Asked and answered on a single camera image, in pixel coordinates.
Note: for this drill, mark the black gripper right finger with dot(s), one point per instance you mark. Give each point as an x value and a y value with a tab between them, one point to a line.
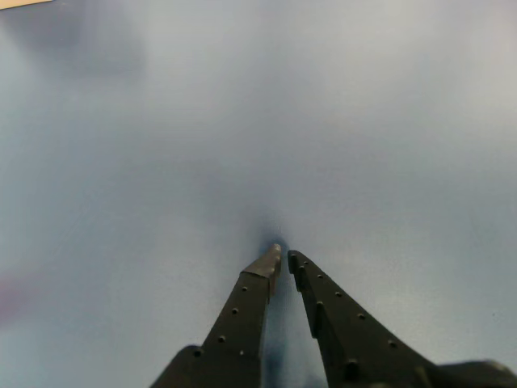
347	343

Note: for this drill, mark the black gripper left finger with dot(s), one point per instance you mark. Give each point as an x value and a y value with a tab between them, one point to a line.
242	323

